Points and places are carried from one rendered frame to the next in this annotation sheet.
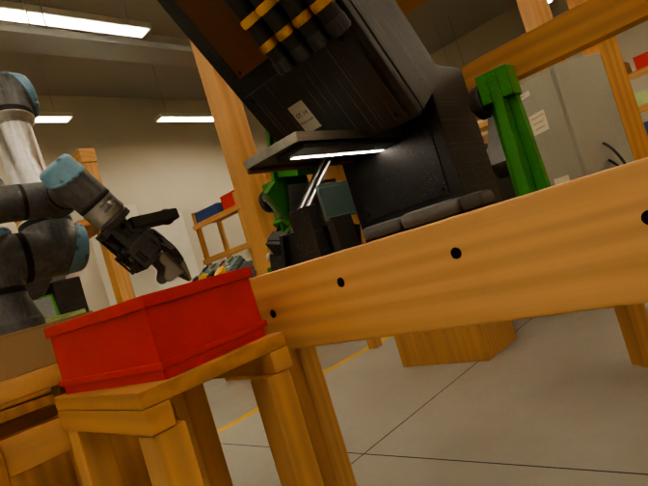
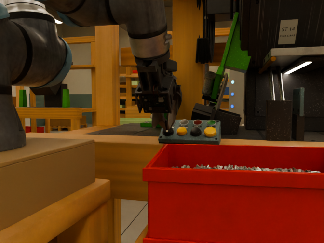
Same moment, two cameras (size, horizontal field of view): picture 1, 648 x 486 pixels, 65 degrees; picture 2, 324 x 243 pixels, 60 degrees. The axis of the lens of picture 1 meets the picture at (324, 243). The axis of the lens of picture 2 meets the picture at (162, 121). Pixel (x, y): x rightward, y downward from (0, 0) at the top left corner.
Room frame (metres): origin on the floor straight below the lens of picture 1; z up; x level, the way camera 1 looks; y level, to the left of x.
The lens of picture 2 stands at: (0.55, 0.66, 1.01)
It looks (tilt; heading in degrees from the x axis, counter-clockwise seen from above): 4 degrees down; 331
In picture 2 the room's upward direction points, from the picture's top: straight up
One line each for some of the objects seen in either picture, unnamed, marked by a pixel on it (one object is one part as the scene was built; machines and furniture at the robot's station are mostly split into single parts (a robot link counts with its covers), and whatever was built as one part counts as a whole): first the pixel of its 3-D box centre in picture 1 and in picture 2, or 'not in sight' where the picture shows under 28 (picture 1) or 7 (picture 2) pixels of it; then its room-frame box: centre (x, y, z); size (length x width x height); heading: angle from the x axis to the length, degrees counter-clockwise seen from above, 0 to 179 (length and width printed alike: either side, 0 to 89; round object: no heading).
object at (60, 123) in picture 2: not in sight; (68, 122); (10.63, -1.23, 0.22); 1.20 x 0.81 x 0.44; 140
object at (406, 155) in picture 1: (411, 158); (286, 83); (1.26, -0.27, 1.07); 0.30 x 0.18 x 0.34; 47
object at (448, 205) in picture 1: (427, 215); not in sight; (0.78, -0.17, 0.91); 0.20 x 0.11 x 0.03; 56
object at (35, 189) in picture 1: (51, 199); (86, 1); (1.07, 0.53, 1.18); 0.11 x 0.11 x 0.08; 44
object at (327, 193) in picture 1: (340, 215); (297, 113); (1.05, -0.05, 0.97); 0.10 x 0.02 x 0.14; 137
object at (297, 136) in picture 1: (336, 149); (290, 63); (1.10, -0.08, 1.11); 0.39 x 0.16 x 0.03; 137
